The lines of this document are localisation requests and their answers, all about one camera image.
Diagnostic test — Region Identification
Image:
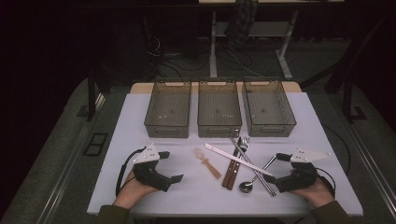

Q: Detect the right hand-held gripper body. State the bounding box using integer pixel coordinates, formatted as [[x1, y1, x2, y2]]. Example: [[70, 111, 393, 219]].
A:
[[275, 147, 332, 194]]

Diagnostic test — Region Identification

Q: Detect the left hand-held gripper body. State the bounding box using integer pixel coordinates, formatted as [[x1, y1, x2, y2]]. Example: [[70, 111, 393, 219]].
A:
[[133, 143, 173, 192]]

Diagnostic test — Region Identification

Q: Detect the wooden handled fork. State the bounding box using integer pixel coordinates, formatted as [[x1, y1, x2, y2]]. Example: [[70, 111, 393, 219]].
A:
[[227, 136, 250, 191]]

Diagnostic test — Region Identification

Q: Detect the translucent grey storage bin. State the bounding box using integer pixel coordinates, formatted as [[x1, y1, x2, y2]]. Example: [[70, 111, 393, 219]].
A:
[[242, 78, 297, 138], [197, 78, 243, 138], [144, 79, 192, 139]]

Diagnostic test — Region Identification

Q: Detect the white chopstick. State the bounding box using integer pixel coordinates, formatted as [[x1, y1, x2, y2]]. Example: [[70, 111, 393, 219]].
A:
[[204, 142, 274, 175], [204, 143, 273, 177]]

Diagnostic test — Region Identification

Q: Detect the person's right hand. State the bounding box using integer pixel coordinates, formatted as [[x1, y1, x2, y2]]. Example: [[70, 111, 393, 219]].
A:
[[289, 179, 335, 209]]

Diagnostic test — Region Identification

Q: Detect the person's left hand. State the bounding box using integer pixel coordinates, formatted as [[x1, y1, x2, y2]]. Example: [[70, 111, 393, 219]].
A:
[[112, 170, 160, 210]]

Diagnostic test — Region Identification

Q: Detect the black metal stand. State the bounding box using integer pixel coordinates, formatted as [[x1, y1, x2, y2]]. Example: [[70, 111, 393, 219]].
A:
[[87, 66, 108, 122], [341, 74, 368, 124]]

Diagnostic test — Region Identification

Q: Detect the dark plaid cloth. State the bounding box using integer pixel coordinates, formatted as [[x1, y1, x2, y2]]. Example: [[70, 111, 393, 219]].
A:
[[224, 0, 260, 50]]

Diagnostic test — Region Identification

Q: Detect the left hand-held gripper black cable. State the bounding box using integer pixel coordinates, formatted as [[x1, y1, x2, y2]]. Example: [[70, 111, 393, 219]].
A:
[[115, 147, 148, 197]]

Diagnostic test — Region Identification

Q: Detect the hand-held gripper black cable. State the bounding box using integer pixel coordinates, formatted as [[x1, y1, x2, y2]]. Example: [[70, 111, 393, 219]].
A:
[[115, 147, 148, 197], [316, 167, 337, 199]]

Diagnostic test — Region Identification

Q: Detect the right hand-held gripper black cable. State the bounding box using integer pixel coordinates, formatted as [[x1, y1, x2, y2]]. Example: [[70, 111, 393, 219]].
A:
[[316, 167, 337, 199]]

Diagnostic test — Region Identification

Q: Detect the thin black floor cable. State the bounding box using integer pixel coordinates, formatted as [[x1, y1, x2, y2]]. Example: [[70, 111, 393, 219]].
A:
[[321, 124, 352, 175]]

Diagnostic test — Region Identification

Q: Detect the aluminium floor rail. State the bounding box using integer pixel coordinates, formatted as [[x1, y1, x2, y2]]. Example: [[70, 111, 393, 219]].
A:
[[38, 92, 106, 224], [348, 120, 396, 213]]

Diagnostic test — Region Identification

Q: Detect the tangle of black floor cables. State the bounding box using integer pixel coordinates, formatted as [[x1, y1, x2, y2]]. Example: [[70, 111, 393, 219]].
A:
[[146, 34, 216, 78]]

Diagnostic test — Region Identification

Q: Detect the white floor cable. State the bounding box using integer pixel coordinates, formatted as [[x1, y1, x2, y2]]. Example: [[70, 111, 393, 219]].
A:
[[223, 49, 265, 78]]

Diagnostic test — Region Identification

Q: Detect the white metal desk frame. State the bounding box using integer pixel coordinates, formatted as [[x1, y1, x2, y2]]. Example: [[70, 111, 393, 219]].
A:
[[199, 0, 345, 80]]

